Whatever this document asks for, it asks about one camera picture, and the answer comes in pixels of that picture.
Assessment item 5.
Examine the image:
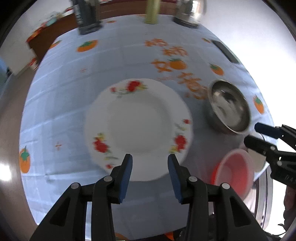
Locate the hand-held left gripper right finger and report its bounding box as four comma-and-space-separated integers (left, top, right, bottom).
168, 154, 269, 241

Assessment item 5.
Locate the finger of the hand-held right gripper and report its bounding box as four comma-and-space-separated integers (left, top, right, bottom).
254, 122, 284, 139
243, 135, 277, 158

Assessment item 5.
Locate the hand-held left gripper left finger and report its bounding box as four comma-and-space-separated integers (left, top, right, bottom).
29, 153, 134, 241

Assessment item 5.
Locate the white enamel bowl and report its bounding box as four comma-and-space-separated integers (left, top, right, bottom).
247, 148, 266, 173

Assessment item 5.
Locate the pink plastic bowl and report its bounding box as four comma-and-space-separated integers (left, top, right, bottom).
211, 148, 255, 200

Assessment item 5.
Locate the stainless steel bowl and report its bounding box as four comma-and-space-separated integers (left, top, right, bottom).
207, 79, 252, 135

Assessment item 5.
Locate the white floral plate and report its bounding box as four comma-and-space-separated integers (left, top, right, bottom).
84, 78, 193, 182

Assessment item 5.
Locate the person's right hand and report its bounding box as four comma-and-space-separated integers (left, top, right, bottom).
283, 185, 296, 232

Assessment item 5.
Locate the black smartphone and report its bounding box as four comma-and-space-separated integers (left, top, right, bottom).
211, 40, 241, 64

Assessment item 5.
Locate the persimmon printed tablecloth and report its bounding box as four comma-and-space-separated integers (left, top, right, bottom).
18, 14, 275, 240

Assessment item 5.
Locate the stainless steel electric kettle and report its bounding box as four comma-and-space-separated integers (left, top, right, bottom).
173, 0, 207, 29

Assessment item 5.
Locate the white plastic bucket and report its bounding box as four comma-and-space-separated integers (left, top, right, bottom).
28, 57, 40, 71

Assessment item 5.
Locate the green insulated bottle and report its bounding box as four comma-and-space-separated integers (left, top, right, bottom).
144, 0, 160, 25

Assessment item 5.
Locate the large dark thermos jug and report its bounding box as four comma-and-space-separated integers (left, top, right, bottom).
73, 0, 102, 35

